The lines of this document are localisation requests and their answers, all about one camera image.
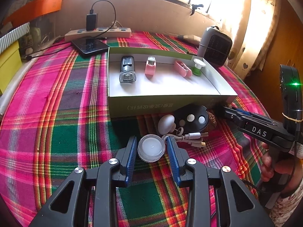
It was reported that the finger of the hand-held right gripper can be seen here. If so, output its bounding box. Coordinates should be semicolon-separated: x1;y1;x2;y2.
219;106;248;129
231;107;275;124

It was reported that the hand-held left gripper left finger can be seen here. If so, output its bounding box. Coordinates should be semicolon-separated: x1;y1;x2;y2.
28;136;138;227

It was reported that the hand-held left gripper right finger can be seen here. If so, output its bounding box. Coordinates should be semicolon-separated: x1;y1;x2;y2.
167;137;276;227

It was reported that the white round puck light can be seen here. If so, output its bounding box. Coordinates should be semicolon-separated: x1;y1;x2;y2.
138;134;166;163

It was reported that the white usb cable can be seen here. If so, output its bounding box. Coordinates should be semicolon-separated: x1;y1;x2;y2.
162;126;210;148

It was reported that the black round gadget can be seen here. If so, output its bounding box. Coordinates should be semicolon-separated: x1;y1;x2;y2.
174;105;209;133

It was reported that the white mushroom-shaped gadget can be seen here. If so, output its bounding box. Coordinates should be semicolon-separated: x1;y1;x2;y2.
157;114;176;136

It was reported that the green and white cardboard box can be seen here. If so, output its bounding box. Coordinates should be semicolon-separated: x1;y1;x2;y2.
107;47;238;119

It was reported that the green and white spool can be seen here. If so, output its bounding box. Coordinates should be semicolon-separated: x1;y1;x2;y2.
191;58;207;77

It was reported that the pink and white clip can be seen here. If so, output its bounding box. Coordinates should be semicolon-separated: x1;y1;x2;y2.
174;60;193;78

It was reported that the black bike light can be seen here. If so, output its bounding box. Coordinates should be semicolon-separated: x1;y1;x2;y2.
119;55;137;84

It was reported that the pink clip with green pad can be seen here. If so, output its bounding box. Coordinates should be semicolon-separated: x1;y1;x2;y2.
144;55;157;75

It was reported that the person's right hand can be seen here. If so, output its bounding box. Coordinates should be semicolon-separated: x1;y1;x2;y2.
260;144;295;185

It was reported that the grey space heater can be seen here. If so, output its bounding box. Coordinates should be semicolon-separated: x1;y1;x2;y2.
197;26;233;68

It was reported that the plaid tablecloth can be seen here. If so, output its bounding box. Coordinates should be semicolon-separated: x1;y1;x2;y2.
0;30;284;227

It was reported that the heart print curtain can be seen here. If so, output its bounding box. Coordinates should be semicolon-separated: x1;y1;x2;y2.
227;0;284;81

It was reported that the black window clamp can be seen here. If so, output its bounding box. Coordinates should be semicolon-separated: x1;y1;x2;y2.
191;3;204;16

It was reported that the beige power strip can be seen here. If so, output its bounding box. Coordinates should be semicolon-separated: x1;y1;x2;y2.
65;28;132;41

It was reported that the black charger adapter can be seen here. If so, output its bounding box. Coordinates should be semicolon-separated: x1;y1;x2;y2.
86;14;98;32

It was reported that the yellow box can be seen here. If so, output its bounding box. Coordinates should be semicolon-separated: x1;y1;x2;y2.
0;40;23;96

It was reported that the clear plastic container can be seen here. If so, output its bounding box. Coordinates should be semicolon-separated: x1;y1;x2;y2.
28;14;59;50

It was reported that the striped box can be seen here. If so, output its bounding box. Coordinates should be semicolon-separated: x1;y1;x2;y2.
0;22;31;52

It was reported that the orange box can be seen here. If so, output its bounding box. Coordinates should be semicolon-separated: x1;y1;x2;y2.
3;0;63;26

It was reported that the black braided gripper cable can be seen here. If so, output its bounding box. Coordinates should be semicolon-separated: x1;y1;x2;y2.
243;180;263;192

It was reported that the black charger cable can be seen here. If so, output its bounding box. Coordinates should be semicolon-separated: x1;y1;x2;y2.
90;0;116;39

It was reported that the thin black cable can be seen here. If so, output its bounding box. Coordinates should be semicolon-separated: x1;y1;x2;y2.
24;41;74;61

